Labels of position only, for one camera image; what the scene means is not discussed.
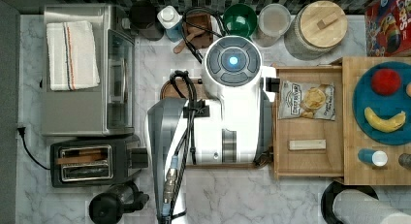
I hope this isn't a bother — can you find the butter stick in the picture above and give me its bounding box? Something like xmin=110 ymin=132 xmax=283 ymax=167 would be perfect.
xmin=289 ymin=140 xmax=327 ymax=150

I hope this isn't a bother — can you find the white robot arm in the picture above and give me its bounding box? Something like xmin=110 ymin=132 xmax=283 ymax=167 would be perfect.
xmin=144 ymin=35 xmax=279 ymax=224

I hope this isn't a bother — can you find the round wooden board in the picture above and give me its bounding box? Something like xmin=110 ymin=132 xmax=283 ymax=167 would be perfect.
xmin=160 ymin=79 xmax=207 ymax=99

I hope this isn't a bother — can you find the brown wooden utensil holder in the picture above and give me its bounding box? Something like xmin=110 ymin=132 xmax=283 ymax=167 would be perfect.
xmin=182 ymin=13 xmax=213 ymax=48

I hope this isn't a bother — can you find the potato chips bag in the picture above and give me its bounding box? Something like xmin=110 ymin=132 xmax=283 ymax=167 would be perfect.
xmin=278 ymin=80 xmax=335 ymax=120

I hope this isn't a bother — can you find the white-capped blue bottle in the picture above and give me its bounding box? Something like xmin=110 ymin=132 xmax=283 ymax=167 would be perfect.
xmin=157 ymin=6 xmax=182 ymax=42

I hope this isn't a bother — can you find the clear plastic container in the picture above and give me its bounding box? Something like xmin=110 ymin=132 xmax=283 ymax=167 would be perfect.
xmin=252 ymin=4 xmax=291 ymax=48

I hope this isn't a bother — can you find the dark grey mug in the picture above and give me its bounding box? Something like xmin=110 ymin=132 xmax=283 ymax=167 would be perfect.
xmin=129 ymin=0 xmax=164 ymax=41

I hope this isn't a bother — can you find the black two-slot toaster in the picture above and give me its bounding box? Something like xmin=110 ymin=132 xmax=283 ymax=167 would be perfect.
xmin=50 ymin=135 xmax=148 ymax=187

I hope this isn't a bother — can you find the stainless toaster oven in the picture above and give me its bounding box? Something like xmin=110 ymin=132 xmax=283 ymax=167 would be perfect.
xmin=42 ymin=4 xmax=135 ymax=137

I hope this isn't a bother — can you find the black coffee grinder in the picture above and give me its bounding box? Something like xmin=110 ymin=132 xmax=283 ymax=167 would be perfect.
xmin=88 ymin=180 xmax=149 ymax=224

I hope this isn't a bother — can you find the woven jar with wooden lid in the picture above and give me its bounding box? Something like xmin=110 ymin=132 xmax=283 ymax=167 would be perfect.
xmin=284 ymin=0 xmax=348 ymax=60

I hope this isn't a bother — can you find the white striped dish towel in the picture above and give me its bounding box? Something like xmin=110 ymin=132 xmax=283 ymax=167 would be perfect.
xmin=47 ymin=20 xmax=100 ymax=91

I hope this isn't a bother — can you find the black paper towel base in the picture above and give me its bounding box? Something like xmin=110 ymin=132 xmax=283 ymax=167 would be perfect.
xmin=321 ymin=181 xmax=378 ymax=224

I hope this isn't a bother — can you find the blue white salt shaker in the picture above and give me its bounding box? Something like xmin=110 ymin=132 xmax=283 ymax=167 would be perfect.
xmin=358 ymin=148 xmax=388 ymax=167

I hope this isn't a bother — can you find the paper towel roll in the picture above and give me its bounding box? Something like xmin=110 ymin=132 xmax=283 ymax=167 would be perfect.
xmin=332 ymin=189 xmax=411 ymax=224

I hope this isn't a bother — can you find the blue plate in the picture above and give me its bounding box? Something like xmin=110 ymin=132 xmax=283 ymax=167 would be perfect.
xmin=352 ymin=61 xmax=411 ymax=145

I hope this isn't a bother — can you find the yellow banana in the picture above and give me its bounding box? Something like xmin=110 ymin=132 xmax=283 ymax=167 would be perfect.
xmin=364 ymin=107 xmax=406 ymax=133

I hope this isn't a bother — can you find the red apple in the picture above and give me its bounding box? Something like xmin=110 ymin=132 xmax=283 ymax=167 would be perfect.
xmin=371 ymin=68 xmax=401 ymax=96

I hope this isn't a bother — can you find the wooden cutting board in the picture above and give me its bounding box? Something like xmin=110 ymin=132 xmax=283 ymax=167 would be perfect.
xmin=337 ymin=56 xmax=410 ymax=185

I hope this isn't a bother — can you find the red cereal box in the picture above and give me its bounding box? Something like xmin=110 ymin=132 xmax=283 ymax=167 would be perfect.
xmin=364 ymin=0 xmax=411 ymax=57

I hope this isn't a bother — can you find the orange fruit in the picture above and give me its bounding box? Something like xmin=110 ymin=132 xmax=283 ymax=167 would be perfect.
xmin=406 ymin=82 xmax=411 ymax=97

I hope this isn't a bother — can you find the dark pepper shaker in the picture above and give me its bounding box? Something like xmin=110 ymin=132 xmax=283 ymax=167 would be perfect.
xmin=398 ymin=153 xmax=411 ymax=170

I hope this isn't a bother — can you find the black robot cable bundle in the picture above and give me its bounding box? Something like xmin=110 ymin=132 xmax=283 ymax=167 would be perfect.
xmin=159 ymin=69 xmax=211 ymax=224

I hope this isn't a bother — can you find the black power cord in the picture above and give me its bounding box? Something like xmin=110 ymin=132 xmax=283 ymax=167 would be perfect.
xmin=16 ymin=126 xmax=51 ymax=171

